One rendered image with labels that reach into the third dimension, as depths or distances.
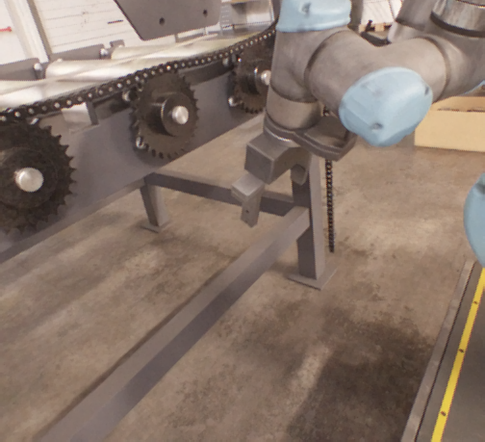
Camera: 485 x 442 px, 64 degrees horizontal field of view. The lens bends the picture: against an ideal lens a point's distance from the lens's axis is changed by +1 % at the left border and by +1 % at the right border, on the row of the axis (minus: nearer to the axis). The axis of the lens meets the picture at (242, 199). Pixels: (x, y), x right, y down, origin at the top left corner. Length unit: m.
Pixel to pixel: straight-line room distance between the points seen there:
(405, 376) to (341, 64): 1.06
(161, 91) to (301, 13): 0.39
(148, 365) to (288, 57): 0.75
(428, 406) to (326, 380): 0.47
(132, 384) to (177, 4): 0.82
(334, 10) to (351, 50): 0.05
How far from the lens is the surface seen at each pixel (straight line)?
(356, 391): 1.28
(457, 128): 2.74
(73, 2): 11.30
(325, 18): 0.44
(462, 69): 0.48
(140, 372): 0.98
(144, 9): 0.84
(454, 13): 0.47
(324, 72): 0.42
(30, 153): 0.61
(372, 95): 0.38
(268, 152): 0.52
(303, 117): 0.50
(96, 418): 0.96
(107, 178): 0.77
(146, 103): 0.75
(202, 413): 1.28
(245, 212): 0.60
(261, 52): 1.01
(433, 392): 0.91
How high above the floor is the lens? 1.04
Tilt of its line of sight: 28 degrees down
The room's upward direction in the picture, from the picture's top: 9 degrees counter-clockwise
